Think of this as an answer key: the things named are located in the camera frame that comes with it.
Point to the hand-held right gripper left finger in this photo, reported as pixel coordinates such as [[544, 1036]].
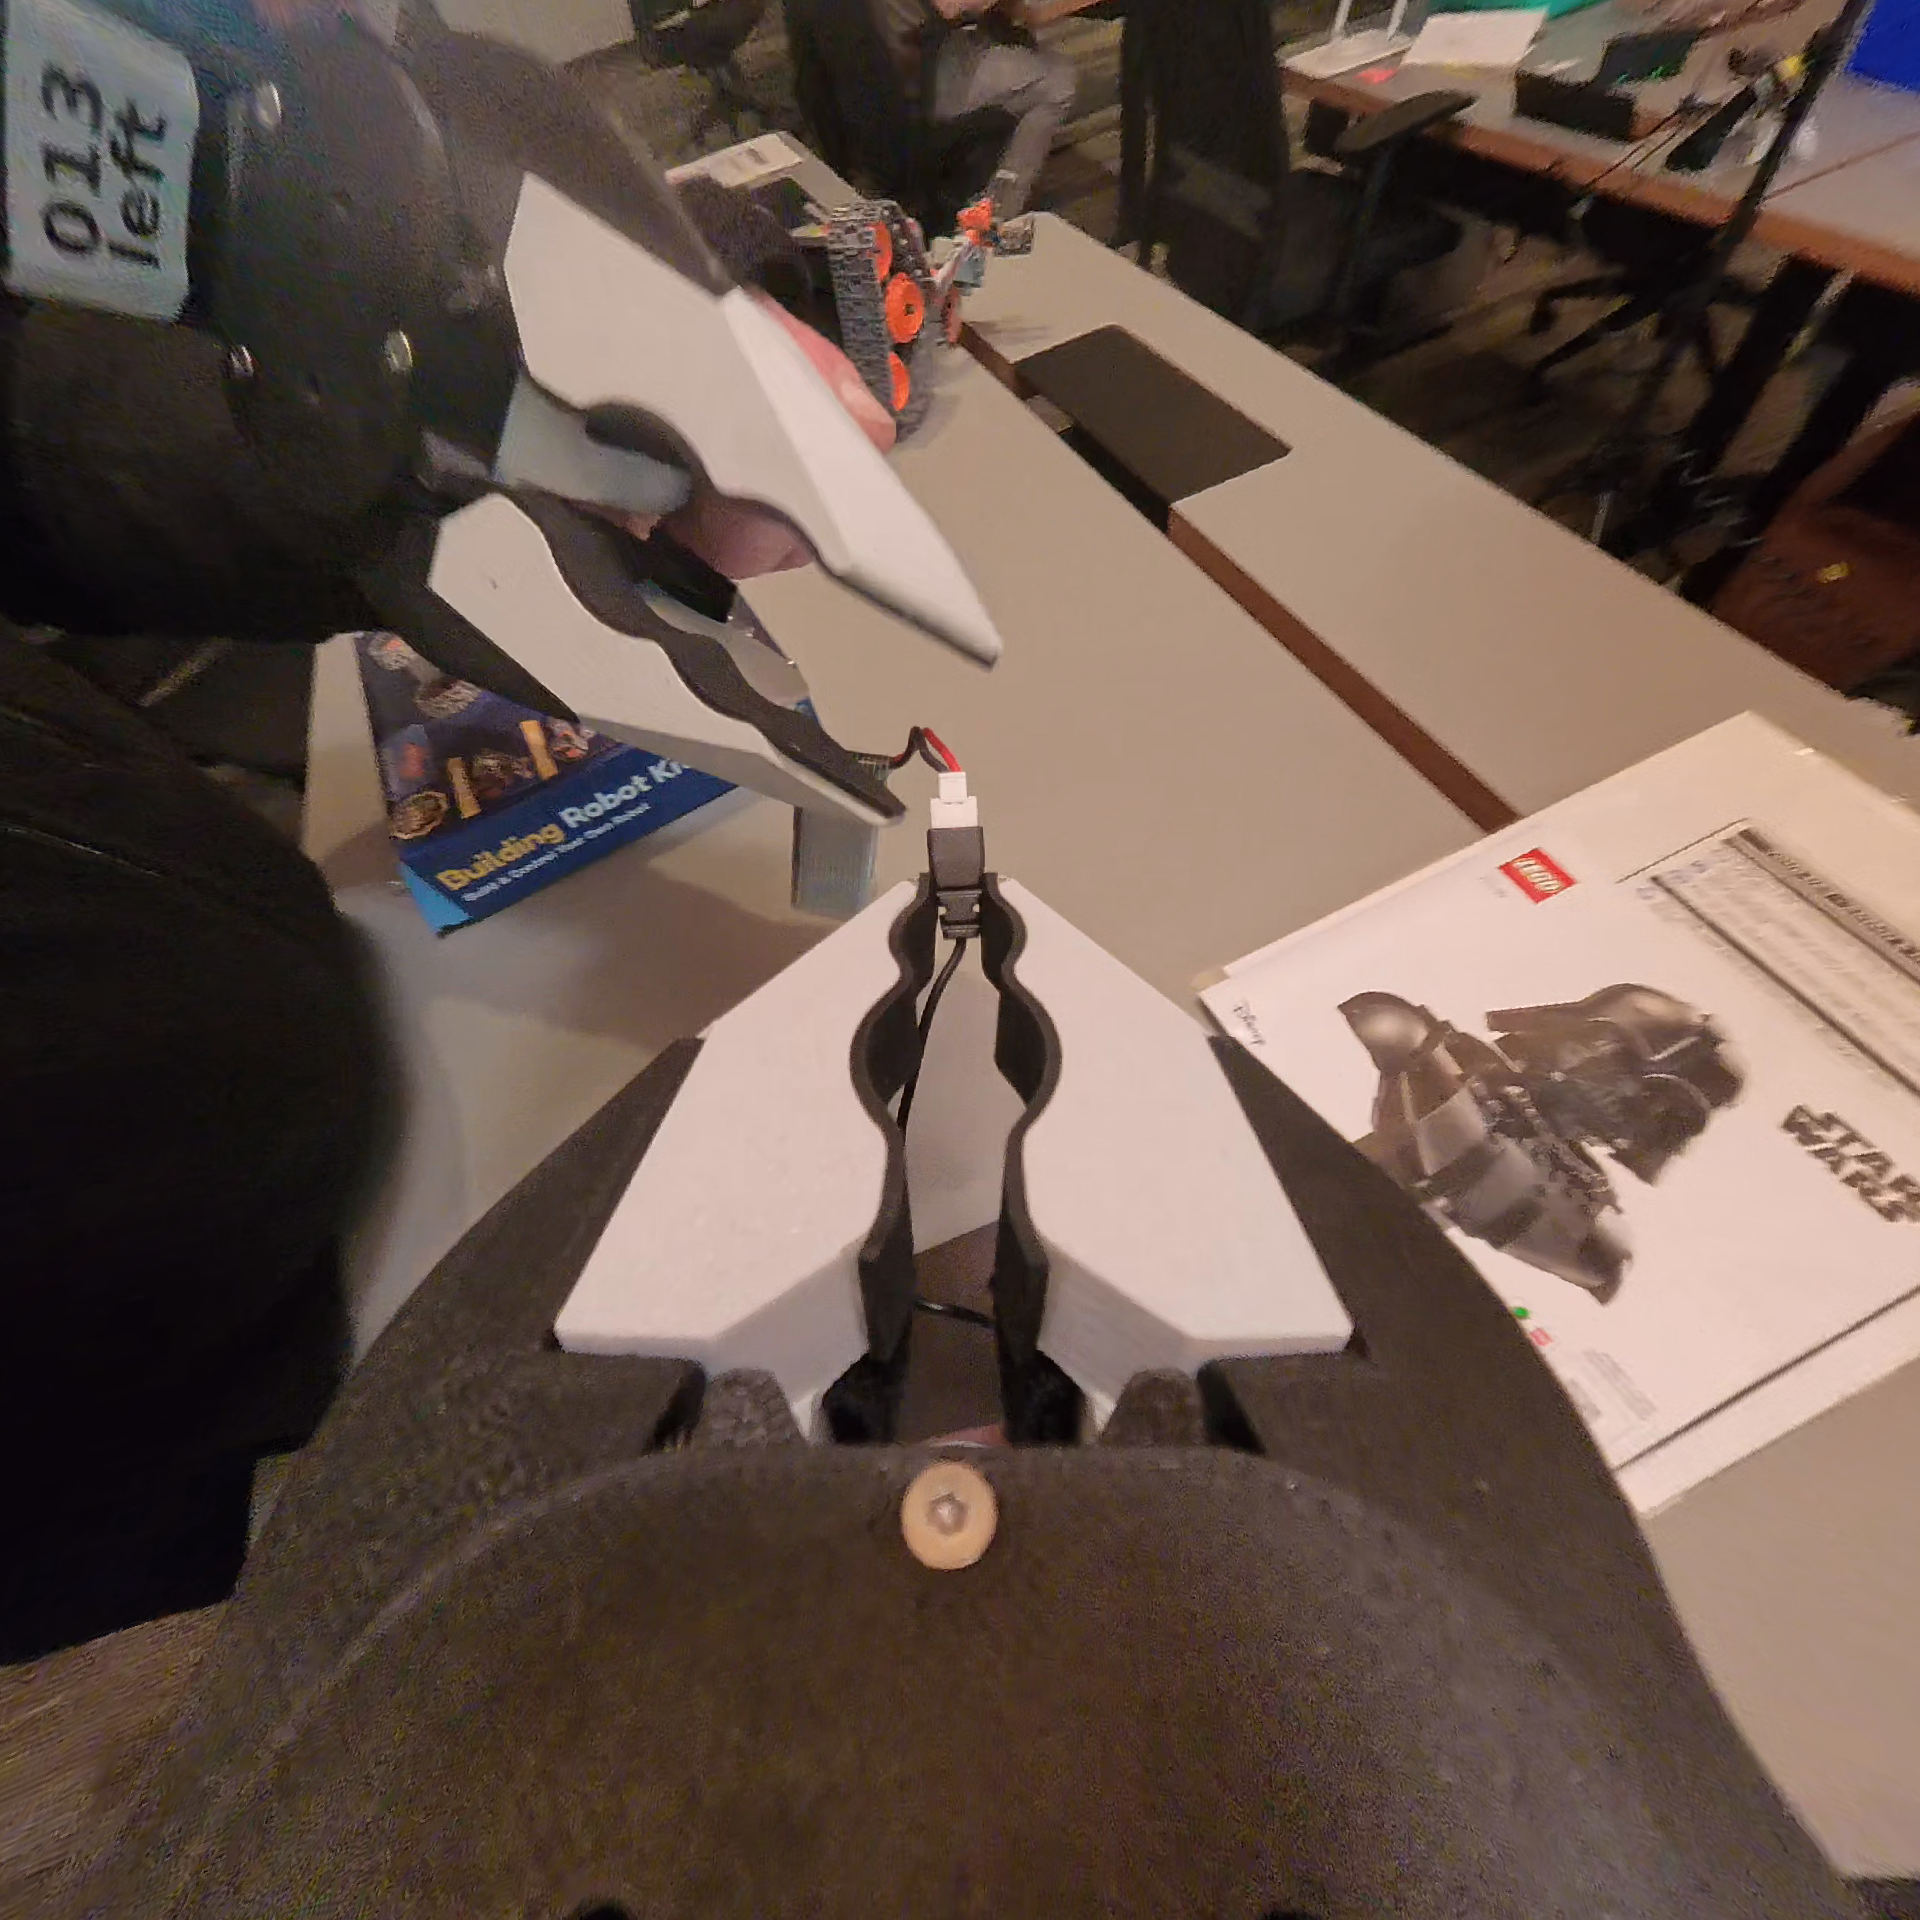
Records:
[[721, 1202]]

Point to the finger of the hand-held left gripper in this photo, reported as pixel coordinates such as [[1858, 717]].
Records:
[[660, 347], [523, 599]]

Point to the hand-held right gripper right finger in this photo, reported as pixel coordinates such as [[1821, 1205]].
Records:
[[1184, 1202]]

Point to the orange grey tracked brick robot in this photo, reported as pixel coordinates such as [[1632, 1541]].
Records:
[[901, 301]]

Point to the person's left forearm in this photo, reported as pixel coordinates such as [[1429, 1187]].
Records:
[[149, 494]]

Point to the brown wooden desk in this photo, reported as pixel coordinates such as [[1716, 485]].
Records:
[[1724, 196]]

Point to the person's left hand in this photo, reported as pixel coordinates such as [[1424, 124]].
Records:
[[848, 388]]

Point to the white leaflet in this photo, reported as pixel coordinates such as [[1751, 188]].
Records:
[[743, 158]]

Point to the blue robot kit box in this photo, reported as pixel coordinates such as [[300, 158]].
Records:
[[511, 840]]

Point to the white brick set instruction booklet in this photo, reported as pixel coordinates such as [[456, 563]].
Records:
[[1395, 932]]

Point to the black chair with jacket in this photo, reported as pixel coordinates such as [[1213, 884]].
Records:
[[1200, 150]]

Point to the person's black clothing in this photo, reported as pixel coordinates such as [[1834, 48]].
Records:
[[149, 1125]]

